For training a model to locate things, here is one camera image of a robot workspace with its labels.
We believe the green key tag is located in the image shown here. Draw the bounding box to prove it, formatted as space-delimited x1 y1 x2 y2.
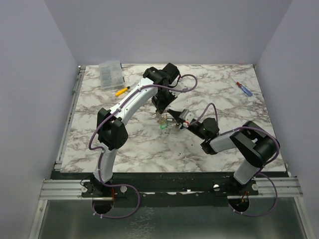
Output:
160 124 168 129

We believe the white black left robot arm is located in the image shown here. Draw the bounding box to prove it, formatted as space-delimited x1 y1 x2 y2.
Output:
88 63 180 197

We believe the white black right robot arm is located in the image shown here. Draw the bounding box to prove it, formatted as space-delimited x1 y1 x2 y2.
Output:
167 109 280 195

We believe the yellow black screwdriver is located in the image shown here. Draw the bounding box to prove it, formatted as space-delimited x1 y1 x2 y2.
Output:
115 86 130 97

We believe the red blue screwdriver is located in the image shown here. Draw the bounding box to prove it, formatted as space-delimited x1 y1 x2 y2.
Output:
230 76 253 97

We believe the clear plastic parts box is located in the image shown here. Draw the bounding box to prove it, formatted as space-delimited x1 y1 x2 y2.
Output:
99 60 125 90

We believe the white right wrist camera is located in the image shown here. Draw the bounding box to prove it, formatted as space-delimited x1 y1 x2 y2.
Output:
179 109 194 127

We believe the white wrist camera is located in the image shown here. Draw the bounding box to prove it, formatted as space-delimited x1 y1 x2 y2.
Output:
179 109 194 127
173 78 188 93

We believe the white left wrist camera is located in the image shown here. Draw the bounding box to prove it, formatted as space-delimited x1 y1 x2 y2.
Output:
173 78 188 93

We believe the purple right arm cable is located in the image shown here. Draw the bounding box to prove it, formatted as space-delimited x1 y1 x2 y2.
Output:
189 103 280 218

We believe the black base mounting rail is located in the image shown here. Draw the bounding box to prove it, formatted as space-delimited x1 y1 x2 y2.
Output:
50 171 258 208

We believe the aluminium extrusion frame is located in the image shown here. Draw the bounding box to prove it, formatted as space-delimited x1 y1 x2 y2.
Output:
28 66 86 239

